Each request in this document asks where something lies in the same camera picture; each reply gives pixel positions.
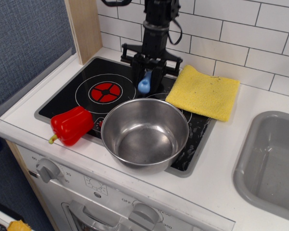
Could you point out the yellow black object bottom left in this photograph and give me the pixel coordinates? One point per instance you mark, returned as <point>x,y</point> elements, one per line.
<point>16,226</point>

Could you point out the grey oven knob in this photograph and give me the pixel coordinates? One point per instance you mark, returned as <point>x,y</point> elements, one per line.
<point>47,170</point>
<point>144,215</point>

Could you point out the red toy bell pepper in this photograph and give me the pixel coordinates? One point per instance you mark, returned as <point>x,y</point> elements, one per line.
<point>70,126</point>

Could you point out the stainless steel bowl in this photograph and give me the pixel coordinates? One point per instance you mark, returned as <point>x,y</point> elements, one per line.
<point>145,135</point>

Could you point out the white toy oven front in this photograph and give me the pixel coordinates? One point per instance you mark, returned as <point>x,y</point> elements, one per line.
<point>71,185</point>

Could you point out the grey left oven knob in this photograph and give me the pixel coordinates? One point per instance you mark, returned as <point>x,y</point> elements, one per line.
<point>47,170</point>

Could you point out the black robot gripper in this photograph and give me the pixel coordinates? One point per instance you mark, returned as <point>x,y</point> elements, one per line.
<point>151,55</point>

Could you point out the blue handled grey spoon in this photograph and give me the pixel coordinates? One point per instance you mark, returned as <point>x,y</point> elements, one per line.
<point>144,86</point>

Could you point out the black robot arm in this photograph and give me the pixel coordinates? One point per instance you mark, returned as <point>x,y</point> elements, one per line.
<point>161,13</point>

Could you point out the grey oven door handle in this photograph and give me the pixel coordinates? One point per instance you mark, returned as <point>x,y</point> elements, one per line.
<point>95,218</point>

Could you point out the grey right oven knob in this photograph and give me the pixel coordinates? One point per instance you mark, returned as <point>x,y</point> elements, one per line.
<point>144,215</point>

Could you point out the grey sink basin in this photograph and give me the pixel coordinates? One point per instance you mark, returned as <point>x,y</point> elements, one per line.
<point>261,176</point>

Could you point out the yellow cloth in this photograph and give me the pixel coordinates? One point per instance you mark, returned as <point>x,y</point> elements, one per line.
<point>204,95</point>

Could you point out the light wooden post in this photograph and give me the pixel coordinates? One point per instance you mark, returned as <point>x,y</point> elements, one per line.
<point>85,27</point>

